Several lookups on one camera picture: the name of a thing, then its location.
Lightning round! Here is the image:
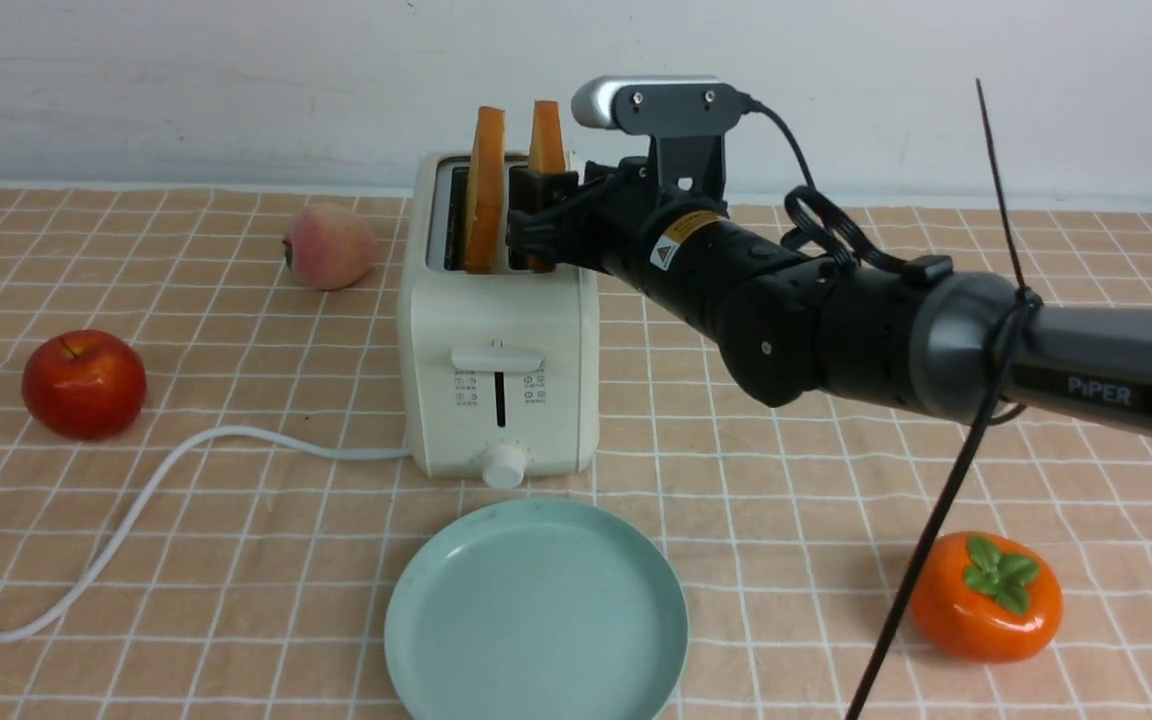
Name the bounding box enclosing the checkered orange tablecloth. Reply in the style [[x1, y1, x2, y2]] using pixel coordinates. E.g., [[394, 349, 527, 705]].
[[0, 190, 1152, 719]]

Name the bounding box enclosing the white power cord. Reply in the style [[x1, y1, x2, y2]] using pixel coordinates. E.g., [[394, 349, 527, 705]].
[[0, 427, 411, 644]]

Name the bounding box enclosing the orange persimmon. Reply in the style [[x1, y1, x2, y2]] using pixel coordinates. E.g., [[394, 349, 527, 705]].
[[908, 532, 1064, 664]]

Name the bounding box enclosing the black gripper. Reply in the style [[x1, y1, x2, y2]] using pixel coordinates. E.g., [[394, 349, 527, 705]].
[[506, 159, 682, 275]]

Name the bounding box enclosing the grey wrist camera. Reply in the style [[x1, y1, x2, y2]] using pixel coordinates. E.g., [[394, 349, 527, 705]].
[[570, 76, 748, 138]]

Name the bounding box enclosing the red apple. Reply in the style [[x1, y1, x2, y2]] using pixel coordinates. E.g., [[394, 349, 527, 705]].
[[20, 328, 147, 442]]

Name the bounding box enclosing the pink peach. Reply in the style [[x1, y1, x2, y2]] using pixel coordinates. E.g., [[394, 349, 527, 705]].
[[282, 202, 379, 291]]

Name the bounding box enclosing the white two-slot toaster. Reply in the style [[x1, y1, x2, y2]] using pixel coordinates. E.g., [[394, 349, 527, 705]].
[[396, 152, 600, 488]]

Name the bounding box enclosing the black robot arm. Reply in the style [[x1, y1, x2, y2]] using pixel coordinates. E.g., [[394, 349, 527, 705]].
[[507, 158, 1152, 437]]

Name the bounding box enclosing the light green plate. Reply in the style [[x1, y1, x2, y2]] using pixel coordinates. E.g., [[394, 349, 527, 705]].
[[384, 497, 690, 719]]

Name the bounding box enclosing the black camera cable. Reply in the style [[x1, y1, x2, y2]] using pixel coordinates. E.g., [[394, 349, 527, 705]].
[[741, 79, 1045, 720]]

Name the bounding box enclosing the toast slice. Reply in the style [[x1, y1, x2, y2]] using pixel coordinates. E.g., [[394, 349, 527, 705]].
[[526, 100, 568, 274], [463, 106, 506, 274]]

